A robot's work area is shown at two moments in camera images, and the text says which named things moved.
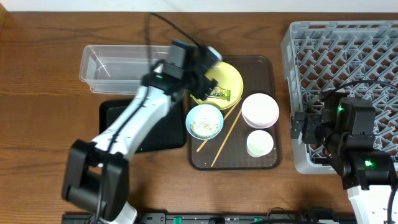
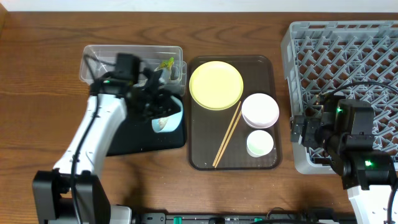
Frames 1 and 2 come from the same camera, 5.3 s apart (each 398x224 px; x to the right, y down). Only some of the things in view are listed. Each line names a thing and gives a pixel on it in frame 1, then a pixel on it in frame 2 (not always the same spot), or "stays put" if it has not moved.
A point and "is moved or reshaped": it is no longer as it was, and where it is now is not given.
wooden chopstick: (225, 116) to (227, 129)
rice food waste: (205, 122) is moved or reshaped
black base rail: (235, 218) stays put
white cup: (260, 143) stays put
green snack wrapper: (221, 93) is moved or reshaped
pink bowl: (260, 111) stays put
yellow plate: (228, 78) stays put
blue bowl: (204, 122) to (170, 123)
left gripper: (203, 86) to (154, 101)
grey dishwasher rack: (359, 60) stays put
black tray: (167, 134) stays put
